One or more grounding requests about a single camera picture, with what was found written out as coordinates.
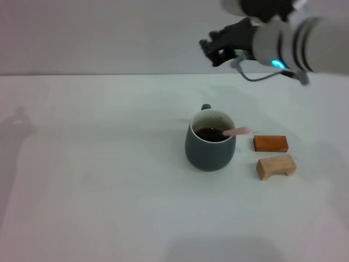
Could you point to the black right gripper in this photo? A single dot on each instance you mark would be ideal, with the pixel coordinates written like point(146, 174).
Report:
point(240, 35)

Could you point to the grey ceramic coffee cup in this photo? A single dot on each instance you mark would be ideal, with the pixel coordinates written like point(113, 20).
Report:
point(210, 157)

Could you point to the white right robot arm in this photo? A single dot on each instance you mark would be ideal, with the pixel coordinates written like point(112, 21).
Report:
point(300, 35)

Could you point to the orange brown wooden block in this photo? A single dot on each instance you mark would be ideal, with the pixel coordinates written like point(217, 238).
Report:
point(270, 143)

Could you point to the light wooden bridge block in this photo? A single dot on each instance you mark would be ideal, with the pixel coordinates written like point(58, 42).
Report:
point(272, 166)

